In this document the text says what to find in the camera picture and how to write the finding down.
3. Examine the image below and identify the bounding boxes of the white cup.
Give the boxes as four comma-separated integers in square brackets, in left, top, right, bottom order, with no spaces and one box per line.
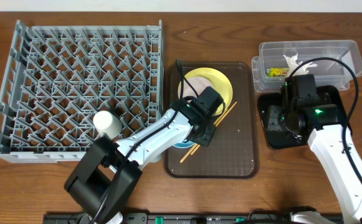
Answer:
[93,111,122,139]

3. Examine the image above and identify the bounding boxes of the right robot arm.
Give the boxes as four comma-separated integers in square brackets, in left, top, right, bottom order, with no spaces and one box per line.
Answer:
[259,103,362,223]

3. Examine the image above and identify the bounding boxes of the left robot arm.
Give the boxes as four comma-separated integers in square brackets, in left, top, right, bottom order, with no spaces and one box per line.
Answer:
[64,96,222,223]

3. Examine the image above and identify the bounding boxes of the black waste tray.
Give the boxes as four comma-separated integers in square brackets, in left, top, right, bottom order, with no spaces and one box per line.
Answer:
[258,86,346,149]

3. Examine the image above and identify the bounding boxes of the grey plastic dishwasher rack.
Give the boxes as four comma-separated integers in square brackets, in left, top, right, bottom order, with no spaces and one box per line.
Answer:
[0,22,164,163]

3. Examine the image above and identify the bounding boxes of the wooden chopstick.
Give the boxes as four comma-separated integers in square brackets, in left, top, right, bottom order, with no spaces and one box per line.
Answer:
[180,102,237,163]
[191,102,237,155]

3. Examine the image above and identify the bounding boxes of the light blue bowl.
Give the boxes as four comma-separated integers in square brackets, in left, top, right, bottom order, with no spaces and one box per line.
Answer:
[173,141,195,149]

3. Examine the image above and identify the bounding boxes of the brown plastic tray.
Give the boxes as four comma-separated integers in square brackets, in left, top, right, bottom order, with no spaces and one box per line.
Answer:
[163,62,259,179]

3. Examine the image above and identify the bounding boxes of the white small plate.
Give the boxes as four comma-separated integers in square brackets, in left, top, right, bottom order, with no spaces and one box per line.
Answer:
[183,77,214,98]

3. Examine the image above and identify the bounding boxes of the yellow round plate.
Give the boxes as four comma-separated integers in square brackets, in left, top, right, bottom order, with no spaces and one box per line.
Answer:
[184,67,233,109]

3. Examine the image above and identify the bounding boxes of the yellow snack wrapper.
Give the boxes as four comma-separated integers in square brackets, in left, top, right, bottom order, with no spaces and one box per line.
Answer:
[267,67,289,77]

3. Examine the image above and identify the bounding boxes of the crumpled white tissue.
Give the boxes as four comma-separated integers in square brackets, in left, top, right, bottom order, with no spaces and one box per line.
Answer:
[283,54,317,77]

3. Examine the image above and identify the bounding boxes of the clear plastic bin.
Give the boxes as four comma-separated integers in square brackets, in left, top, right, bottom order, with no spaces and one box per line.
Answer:
[252,40,362,92]

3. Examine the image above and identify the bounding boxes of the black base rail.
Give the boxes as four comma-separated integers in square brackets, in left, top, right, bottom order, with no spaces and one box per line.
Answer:
[42,210,290,224]

